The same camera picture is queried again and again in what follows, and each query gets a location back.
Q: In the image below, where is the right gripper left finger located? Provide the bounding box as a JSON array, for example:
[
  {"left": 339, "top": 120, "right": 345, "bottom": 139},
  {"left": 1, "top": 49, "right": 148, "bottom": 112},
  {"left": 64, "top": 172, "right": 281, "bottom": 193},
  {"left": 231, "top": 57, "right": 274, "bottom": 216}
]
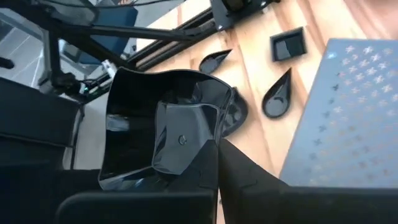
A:
[{"left": 55, "top": 139, "right": 219, "bottom": 224}]

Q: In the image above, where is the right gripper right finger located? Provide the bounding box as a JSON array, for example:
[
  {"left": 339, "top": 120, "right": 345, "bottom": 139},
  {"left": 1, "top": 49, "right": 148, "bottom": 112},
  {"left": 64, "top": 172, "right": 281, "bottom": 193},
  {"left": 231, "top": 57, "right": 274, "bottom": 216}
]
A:
[{"left": 219, "top": 138, "right": 398, "bottom": 224}]

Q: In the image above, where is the black teardrop plate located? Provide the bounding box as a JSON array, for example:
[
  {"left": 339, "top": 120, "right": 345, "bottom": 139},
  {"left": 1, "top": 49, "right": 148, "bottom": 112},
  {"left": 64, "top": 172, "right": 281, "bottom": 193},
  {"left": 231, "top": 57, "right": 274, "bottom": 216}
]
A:
[
  {"left": 198, "top": 49, "right": 233, "bottom": 75},
  {"left": 261, "top": 67, "right": 293, "bottom": 119}
]

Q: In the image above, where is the black wavy square plate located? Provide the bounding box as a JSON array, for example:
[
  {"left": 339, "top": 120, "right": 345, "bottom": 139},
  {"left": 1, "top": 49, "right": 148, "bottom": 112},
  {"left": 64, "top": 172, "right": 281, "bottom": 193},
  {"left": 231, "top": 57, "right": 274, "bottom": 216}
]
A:
[{"left": 98, "top": 67, "right": 234, "bottom": 191}]

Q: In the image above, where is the black small square plate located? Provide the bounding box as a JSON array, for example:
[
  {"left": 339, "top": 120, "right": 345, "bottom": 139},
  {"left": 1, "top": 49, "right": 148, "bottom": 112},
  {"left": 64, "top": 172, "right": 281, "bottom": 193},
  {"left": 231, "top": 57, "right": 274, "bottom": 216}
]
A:
[{"left": 269, "top": 27, "right": 308, "bottom": 62}]

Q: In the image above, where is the grey perforated metal stand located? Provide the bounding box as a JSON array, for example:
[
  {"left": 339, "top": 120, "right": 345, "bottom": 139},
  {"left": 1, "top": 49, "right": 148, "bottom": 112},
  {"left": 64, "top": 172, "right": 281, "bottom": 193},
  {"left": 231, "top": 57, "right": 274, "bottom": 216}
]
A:
[{"left": 279, "top": 38, "right": 398, "bottom": 189}]

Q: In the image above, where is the black side desk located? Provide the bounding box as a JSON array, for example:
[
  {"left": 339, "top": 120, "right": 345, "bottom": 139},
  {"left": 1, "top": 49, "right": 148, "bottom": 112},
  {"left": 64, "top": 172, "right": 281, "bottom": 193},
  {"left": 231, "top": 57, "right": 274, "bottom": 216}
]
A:
[{"left": 0, "top": 77, "right": 85, "bottom": 175}]

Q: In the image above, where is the blue box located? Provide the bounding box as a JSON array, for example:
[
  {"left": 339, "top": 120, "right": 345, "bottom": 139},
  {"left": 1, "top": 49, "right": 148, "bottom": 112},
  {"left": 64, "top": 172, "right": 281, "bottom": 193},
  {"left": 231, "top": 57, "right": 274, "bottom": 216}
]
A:
[{"left": 77, "top": 6, "right": 139, "bottom": 65}]

